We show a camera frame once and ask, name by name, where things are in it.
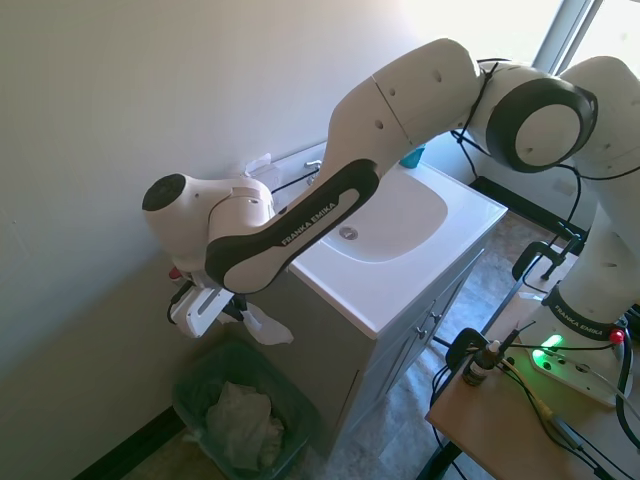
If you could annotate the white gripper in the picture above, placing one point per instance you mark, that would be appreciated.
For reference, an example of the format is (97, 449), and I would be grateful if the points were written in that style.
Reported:
(210, 305)

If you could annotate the white tissue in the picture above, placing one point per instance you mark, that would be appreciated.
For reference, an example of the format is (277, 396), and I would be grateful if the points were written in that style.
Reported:
(267, 327)

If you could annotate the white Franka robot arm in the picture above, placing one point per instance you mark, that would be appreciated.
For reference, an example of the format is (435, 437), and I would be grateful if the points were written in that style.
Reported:
(425, 90)

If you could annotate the dark green trash bin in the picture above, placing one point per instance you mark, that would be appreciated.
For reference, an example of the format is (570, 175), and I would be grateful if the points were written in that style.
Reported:
(295, 415)

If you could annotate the crumpled tissues pile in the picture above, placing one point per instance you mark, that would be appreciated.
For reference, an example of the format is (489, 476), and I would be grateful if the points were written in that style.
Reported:
(245, 425)

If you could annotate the grey vanity cabinet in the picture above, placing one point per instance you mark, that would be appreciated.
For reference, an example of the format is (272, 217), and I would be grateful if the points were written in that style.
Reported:
(350, 360)

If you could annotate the chrome sink drain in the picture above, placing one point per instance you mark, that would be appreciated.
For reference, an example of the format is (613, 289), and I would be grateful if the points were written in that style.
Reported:
(349, 232)

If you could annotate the white sink countertop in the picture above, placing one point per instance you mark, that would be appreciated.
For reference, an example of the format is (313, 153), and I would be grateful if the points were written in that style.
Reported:
(400, 280)

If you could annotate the metal cabinet knob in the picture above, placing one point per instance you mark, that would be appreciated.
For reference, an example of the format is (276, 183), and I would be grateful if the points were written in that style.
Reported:
(436, 316)
(421, 332)

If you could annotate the dark metal C-clamp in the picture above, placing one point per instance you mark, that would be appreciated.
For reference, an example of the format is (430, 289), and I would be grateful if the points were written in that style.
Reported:
(532, 250)
(467, 342)

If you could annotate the teal round jar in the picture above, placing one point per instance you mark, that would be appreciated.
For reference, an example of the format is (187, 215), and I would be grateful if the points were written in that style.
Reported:
(412, 159)

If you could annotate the brown dropper bottle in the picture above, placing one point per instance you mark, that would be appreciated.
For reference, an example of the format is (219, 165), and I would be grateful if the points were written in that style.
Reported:
(479, 365)

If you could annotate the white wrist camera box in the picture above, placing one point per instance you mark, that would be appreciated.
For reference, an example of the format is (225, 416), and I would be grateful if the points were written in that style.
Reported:
(182, 320)

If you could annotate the white window frame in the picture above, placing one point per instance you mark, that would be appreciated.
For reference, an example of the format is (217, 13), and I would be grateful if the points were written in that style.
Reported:
(560, 35)

